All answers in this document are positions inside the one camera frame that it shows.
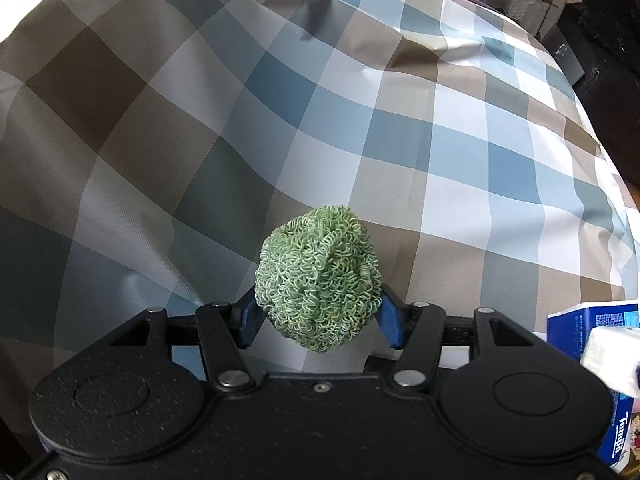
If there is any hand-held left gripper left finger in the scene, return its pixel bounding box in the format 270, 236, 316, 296
107, 295, 266, 392

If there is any checkered tablecloth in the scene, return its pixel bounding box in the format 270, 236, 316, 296
0, 0, 640, 431

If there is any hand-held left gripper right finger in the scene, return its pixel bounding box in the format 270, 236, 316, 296
377, 286, 536, 388

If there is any blue tissue pack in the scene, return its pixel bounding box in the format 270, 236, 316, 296
546, 300, 640, 478

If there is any green loopy scrubber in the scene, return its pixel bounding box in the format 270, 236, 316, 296
255, 204, 385, 355

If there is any black leather sofa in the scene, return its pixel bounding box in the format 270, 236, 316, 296
555, 0, 640, 171

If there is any white tissue pack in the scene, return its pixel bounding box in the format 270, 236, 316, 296
580, 326, 640, 397

